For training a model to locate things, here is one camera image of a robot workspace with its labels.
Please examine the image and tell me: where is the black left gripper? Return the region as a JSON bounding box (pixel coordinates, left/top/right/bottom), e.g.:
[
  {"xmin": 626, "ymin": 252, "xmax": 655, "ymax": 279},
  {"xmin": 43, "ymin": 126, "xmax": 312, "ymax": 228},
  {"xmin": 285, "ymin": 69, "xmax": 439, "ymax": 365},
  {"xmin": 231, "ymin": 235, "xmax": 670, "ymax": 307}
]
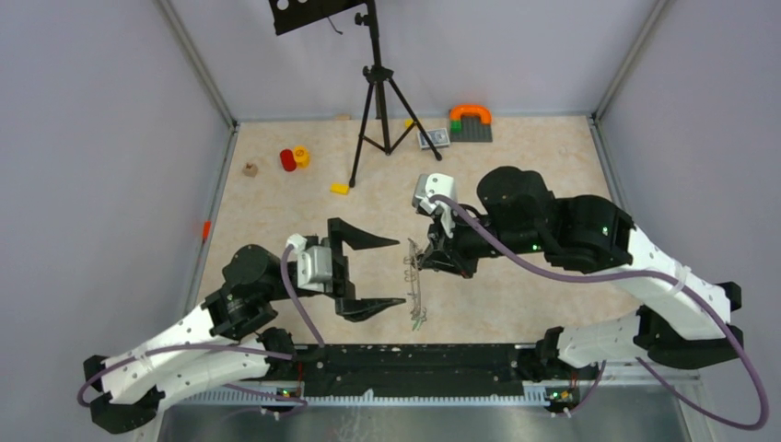
[{"xmin": 264, "ymin": 219, "xmax": 408, "ymax": 320}]

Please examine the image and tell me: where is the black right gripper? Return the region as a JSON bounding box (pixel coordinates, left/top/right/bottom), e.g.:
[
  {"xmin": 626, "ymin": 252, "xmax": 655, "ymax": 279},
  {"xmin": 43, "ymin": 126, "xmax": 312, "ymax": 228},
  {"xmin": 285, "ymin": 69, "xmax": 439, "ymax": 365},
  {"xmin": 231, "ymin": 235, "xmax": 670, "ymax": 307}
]
[{"xmin": 420, "ymin": 201, "xmax": 545, "ymax": 282}]

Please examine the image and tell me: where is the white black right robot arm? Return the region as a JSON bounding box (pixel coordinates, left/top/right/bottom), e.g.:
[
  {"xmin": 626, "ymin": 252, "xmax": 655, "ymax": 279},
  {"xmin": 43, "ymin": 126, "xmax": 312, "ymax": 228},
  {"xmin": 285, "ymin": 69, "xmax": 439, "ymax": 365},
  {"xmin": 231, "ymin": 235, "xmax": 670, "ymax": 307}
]
[{"xmin": 412, "ymin": 166, "xmax": 743, "ymax": 379}]

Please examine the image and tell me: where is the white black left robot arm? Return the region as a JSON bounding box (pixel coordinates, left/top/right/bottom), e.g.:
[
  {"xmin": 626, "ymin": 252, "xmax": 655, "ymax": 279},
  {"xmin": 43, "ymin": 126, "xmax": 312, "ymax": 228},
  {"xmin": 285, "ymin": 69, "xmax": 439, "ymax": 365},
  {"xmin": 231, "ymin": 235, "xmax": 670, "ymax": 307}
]
[{"xmin": 77, "ymin": 218, "xmax": 397, "ymax": 435}]

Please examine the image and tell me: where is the yellow lego brick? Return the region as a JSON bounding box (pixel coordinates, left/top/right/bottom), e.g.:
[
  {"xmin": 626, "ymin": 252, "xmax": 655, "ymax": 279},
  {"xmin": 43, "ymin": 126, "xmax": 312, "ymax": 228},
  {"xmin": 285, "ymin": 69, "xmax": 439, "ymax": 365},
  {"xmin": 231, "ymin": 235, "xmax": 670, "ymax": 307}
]
[{"xmin": 330, "ymin": 183, "xmax": 350, "ymax": 195}]

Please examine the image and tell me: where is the yellow plastic cylinder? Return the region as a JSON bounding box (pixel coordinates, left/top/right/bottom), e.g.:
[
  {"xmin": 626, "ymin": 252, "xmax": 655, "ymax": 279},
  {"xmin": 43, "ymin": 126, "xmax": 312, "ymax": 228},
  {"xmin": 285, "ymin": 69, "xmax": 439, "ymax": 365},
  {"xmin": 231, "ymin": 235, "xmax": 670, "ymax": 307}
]
[{"xmin": 293, "ymin": 145, "xmax": 310, "ymax": 169}]

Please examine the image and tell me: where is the blue playing card box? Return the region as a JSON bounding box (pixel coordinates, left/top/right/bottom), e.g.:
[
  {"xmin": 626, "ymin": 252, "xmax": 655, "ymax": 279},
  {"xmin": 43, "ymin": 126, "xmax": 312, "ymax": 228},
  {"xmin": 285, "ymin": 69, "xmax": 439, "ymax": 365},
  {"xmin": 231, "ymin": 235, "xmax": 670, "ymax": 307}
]
[{"xmin": 417, "ymin": 128, "xmax": 451, "ymax": 150}]

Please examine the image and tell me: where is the red plastic cylinder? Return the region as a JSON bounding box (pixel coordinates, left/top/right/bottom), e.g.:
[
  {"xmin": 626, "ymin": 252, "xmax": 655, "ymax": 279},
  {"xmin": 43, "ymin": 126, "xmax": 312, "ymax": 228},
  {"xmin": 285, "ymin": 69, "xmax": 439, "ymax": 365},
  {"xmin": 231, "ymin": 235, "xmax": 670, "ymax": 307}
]
[{"xmin": 279, "ymin": 149, "xmax": 297, "ymax": 172}]

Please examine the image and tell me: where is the grey lego baseplate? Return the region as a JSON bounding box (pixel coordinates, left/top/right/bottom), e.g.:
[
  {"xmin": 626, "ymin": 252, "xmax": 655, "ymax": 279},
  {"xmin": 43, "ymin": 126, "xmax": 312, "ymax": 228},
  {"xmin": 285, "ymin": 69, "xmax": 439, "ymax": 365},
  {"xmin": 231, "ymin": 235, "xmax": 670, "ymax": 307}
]
[{"xmin": 449, "ymin": 117, "xmax": 493, "ymax": 143}]

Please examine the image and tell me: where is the small wooden block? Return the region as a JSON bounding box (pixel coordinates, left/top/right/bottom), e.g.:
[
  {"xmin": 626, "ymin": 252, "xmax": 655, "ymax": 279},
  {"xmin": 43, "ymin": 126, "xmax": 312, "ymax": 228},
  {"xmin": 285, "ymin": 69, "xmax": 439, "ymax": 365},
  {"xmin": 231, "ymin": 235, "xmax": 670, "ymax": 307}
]
[{"xmin": 241, "ymin": 162, "xmax": 258, "ymax": 178}]

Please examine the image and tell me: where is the orange plastic arch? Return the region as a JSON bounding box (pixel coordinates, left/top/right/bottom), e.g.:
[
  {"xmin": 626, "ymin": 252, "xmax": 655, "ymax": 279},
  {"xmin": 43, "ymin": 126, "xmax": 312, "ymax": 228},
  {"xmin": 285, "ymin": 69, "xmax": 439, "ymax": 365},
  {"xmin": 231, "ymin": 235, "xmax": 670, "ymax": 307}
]
[{"xmin": 449, "ymin": 104, "xmax": 493, "ymax": 124}]

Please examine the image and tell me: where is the black tripod stand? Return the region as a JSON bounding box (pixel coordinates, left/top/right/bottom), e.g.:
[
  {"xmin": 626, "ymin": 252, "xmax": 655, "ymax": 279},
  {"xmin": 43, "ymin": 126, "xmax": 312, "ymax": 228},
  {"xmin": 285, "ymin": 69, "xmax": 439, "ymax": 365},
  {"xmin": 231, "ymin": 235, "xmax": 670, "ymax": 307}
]
[{"xmin": 348, "ymin": 1, "xmax": 443, "ymax": 189}]

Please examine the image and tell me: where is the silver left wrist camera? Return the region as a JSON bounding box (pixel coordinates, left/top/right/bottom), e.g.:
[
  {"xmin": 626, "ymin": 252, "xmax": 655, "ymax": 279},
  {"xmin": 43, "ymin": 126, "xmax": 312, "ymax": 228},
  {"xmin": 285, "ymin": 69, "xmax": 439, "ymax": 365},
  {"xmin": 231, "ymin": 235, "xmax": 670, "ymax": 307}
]
[{"xmin": 286, "ymin": 234, "xmax": 333, "ymax": 294}]

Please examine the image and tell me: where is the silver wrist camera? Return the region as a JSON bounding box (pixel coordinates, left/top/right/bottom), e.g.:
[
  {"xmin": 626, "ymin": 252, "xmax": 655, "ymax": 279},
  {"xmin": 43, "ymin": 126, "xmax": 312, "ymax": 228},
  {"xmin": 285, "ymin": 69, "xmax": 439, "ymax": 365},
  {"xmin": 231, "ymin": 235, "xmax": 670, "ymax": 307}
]
[
  {"xmin": 412, "ymin": 173, "xmax": 457, "ymax": 238},
  {"xmin": 286, "ymin": 234, "xmax": 333, "ymax": 294}
]

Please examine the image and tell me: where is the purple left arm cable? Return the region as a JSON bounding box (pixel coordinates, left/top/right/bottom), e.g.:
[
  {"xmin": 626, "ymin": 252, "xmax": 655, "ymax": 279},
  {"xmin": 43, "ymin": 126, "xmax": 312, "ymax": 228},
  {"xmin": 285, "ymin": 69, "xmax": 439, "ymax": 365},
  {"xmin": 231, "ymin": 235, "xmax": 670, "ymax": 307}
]
[{"xmin": 76, "ymin": 243, "xmax": 328, "ymax": 419}]

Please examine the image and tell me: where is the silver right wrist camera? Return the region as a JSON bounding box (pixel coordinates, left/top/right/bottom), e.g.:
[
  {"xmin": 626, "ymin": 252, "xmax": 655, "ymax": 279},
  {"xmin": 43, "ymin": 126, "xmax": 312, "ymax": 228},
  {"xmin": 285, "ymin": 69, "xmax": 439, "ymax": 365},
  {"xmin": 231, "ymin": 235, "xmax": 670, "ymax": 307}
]
[{"xmin": 412, "ymin": 173, "xmax": 457, "ymax": 238}]

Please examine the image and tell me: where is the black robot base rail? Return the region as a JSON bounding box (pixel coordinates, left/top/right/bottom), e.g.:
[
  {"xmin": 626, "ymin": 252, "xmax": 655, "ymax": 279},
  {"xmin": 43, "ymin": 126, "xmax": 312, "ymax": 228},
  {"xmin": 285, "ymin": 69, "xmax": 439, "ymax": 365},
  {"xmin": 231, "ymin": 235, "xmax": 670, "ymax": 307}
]
[{"xmin": 252, "ymin": 324, "xmax": 602, "ymax": 409}]

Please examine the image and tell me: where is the black perforated mount plate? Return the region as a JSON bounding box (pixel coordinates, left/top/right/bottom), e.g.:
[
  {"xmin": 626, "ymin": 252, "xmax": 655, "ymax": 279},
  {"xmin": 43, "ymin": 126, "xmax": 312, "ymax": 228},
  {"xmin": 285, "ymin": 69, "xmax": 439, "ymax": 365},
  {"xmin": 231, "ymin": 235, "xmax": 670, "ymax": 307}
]
[{"xmin": 268, "ymin": 0, "xmax": 370, "ymax": 36}]

